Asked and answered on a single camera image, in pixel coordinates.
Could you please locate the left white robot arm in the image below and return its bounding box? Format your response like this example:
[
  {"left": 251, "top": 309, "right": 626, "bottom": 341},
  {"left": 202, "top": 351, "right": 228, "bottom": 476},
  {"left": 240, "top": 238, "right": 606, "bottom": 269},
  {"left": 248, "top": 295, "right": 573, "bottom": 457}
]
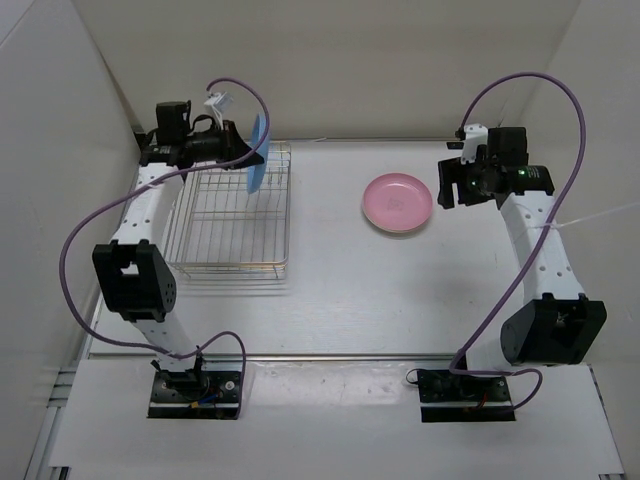
[{"left": 92, "top": 102, "right": 269, "bottom": 402}]

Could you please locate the cream plate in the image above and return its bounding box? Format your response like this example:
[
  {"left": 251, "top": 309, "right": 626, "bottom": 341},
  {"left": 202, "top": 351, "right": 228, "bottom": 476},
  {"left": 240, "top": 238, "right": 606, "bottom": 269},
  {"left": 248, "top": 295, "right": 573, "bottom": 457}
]
[{"left": 363, "top": 210, "right": 430, "bottom": 234}]

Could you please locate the blue plate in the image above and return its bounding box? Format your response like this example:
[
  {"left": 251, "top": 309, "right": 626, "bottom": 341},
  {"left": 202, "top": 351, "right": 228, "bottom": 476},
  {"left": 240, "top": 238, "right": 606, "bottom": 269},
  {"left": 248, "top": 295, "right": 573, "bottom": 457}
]
[{"left": 247, "top": 114, "right": 271, "bottom": 194}]

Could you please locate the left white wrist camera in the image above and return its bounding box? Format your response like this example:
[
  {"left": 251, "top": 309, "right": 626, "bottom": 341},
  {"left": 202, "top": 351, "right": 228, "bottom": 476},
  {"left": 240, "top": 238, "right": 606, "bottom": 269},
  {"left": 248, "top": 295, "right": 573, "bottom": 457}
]
[{"left": 204, "top": 91, "right": 234, "bottom": 128}]

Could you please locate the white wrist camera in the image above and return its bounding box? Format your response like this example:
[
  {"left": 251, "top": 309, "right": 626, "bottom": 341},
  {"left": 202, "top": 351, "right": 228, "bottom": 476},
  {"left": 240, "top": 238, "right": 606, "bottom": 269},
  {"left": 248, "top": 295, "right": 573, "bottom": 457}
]
[
  {"left": 455, "top": 123, "right": 488, "bottom": 165},
  {"left": 204, "top": 91, "right": 234, "bottom": 128}
]

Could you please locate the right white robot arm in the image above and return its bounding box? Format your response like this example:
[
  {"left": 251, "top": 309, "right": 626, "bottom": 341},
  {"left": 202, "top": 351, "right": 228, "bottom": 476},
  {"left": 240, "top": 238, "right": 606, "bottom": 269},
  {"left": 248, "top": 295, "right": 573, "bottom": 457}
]
[{"left": 438, "top": 124, "right": 607, "bottom": 400}]

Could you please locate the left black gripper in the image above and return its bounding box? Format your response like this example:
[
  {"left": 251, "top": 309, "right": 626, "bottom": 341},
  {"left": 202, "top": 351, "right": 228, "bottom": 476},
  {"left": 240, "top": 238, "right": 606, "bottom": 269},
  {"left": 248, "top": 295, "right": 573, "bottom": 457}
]
[{"left": 183, "top": 119, "right": 264, "bottom": 171}]

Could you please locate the pink plate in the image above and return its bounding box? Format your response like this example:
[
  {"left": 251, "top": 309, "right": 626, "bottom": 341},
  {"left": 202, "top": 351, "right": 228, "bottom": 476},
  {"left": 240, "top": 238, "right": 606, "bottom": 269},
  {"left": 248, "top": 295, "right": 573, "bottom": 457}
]
[{"left": 361, "top": 172, "right": 434, "bottom": 217}]

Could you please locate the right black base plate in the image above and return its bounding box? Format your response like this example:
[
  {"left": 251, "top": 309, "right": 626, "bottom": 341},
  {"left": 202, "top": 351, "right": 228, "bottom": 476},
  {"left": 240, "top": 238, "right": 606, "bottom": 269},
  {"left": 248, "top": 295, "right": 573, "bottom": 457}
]
[{"left": 405, "top": 368, "right": 515, "bottom": 423}]

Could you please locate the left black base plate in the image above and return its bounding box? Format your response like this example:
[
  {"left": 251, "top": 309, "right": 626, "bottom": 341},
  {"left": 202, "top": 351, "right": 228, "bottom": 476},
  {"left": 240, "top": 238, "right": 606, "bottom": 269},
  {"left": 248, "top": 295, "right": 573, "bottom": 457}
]
[{"left": 147, "top": 359, "right": 244, "bottom": 420}]

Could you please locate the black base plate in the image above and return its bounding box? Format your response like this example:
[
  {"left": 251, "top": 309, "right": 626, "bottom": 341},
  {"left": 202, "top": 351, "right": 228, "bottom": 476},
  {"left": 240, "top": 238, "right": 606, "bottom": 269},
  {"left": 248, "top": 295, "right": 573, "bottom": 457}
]
[
  {"left": 405, "top": 368, "right": 515, "bottom": 423},
  {"left": 147, "top": 359, "right": 244, "bottom": 420}
]

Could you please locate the metal wire dish rack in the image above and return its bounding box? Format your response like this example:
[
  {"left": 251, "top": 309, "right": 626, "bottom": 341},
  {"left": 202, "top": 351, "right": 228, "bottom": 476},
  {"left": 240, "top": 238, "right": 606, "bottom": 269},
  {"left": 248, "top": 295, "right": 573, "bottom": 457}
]
[{"left": 163, "top": 142, "right": 291, "bottom": 282}]

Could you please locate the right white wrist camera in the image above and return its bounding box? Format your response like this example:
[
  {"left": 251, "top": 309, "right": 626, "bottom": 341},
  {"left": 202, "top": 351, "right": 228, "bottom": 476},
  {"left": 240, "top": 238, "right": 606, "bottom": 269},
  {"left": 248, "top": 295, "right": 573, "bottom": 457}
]
[{"left": 455, "top": 123, "right": 488, "bottom": 165}]

